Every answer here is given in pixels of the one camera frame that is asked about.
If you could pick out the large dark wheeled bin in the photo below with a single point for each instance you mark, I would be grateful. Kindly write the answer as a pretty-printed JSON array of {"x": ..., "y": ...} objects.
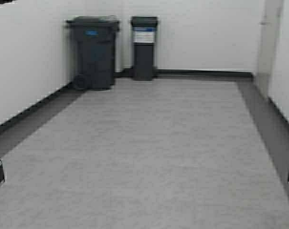
[{"x": 95, "y": 40}]

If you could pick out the slim dark recycling bin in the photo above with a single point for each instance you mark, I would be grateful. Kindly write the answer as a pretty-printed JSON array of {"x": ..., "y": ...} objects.
[{"x": 144, "y": 30}]

